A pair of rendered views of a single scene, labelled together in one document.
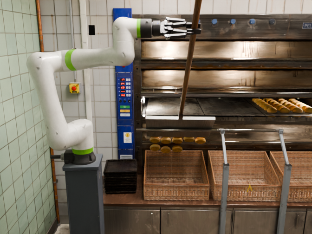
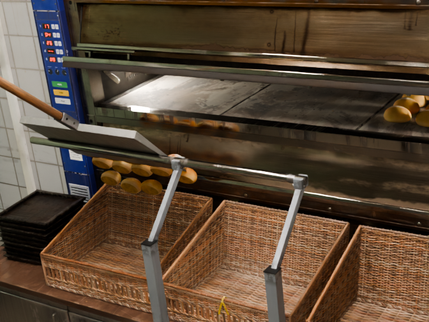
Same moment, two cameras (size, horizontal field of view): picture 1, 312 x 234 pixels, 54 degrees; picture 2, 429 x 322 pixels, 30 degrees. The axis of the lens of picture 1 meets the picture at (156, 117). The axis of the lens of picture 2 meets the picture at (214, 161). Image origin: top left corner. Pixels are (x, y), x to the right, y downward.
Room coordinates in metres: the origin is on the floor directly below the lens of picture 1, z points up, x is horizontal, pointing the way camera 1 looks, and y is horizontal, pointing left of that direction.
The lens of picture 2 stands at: (0.34, -2.12, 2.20)
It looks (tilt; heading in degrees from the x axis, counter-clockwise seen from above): 22 degrees down; 34
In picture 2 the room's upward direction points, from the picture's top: 7 degrees counter-clockwise
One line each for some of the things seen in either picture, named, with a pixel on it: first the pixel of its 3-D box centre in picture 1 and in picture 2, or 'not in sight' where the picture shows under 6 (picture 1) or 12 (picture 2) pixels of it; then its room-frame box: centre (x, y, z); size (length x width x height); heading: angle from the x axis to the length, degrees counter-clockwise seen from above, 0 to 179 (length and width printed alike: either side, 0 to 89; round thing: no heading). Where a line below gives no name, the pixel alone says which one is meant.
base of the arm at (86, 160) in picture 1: (73, 155); not in sight; (1.70, 0.49, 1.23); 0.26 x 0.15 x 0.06; 93
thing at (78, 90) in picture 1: (75, 87); not in sight; (2.78, 0.74, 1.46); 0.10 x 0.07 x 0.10; 89
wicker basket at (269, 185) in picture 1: (241, 174); (255, 269); (2.53, -0.77, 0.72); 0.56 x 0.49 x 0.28; 88
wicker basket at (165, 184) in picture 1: (174, 173); (129, 241); (2.54, -0.17, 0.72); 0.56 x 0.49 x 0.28; 90
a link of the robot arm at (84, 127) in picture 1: (80, 136); not in sight; (1.69, 0.44, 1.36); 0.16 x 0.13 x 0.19; 149
